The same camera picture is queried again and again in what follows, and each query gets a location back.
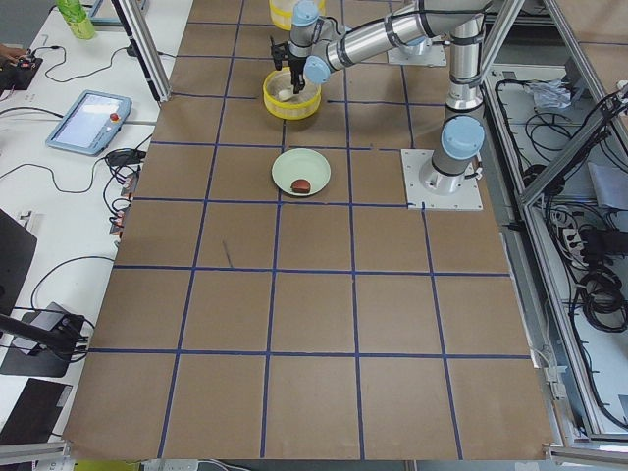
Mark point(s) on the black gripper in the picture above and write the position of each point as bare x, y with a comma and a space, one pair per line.
296, 67

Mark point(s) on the white bun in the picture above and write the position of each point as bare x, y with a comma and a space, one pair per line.
285, 95

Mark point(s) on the yellow bamboo steamer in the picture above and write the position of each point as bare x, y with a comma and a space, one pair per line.
285, 14
301, 106

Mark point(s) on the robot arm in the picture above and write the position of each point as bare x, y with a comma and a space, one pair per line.
319, 46

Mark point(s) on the light green plate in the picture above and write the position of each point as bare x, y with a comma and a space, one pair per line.
301, 163

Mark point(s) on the red-brown bun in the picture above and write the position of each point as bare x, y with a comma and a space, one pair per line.
301, 186

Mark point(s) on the teach pendant with red button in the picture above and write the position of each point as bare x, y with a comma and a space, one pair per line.
91, 123

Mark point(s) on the green bottle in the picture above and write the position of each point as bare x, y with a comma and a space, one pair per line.
76, 18

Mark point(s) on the black laptop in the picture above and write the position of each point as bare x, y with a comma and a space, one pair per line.
17, 251

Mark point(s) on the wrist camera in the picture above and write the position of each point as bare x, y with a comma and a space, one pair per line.
279, 53

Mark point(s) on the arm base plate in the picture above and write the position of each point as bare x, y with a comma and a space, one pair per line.
423, 52
427, 189

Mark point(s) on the aluminium frame post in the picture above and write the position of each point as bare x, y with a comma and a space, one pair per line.
146, 52

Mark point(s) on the black camera stand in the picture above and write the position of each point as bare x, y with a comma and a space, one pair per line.
45, 342

